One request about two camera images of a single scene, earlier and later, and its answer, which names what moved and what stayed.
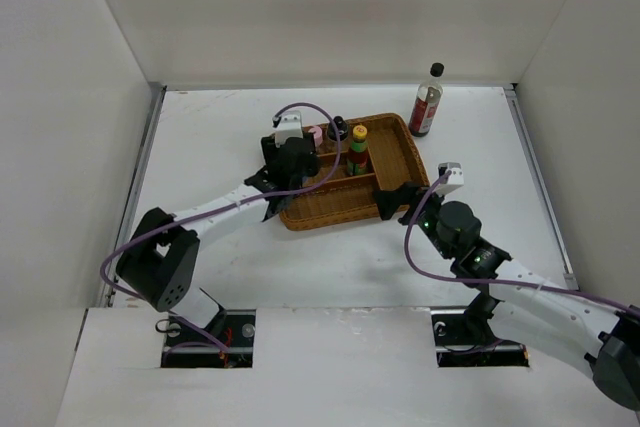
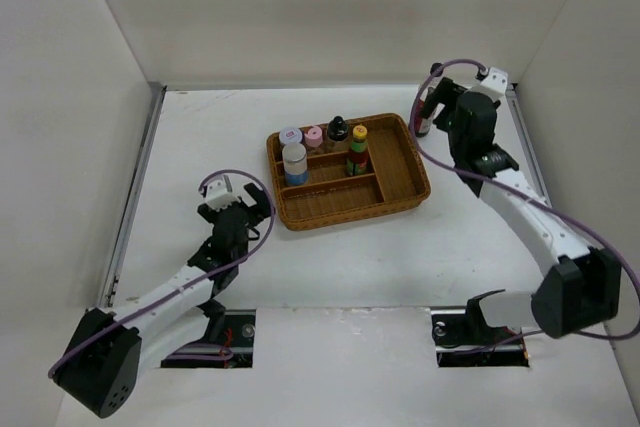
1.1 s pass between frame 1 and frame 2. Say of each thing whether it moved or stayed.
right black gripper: moved
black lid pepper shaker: stayed
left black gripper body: moved
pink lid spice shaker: stayed
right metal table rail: stayed
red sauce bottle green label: stayed
